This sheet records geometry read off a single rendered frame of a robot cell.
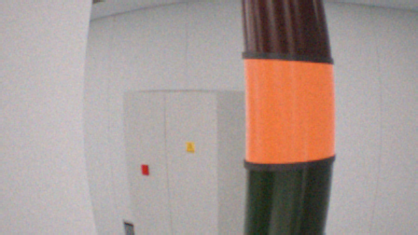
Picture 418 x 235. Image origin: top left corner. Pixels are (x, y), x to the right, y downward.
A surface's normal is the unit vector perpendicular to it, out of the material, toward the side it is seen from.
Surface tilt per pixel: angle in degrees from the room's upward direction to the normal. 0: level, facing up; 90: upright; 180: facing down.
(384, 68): 90
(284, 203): 90
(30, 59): 90
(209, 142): 90
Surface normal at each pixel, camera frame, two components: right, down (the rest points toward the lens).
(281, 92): -0.37, 0.07
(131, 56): -0.69, 0.06
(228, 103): 0.72, 0.03
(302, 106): 0.09, 0.06
